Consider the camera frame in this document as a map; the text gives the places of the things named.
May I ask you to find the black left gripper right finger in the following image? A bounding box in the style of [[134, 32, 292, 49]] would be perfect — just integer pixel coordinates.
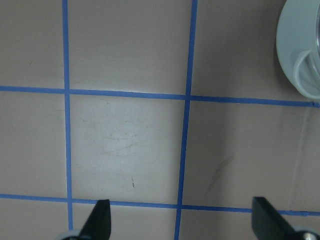
[[251, 196, 320, 240]]

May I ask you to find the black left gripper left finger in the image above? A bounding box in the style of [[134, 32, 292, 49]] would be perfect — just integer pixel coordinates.
[[56, 199, 111, 240]]

